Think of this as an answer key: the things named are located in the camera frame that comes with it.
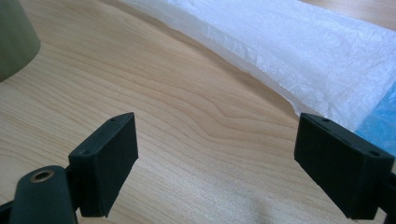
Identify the green trash bin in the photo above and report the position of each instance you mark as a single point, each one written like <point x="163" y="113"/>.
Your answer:
<point x="15" y="37"/>

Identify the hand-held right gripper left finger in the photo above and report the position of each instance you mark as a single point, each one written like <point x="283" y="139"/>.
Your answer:
<point x="102" y="168"/>

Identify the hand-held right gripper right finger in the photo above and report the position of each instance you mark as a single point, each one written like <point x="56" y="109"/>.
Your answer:
<point x="339" y="174"/>

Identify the white and blue plastic bag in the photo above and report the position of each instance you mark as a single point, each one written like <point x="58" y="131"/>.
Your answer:
<point x="295" y="46"/>

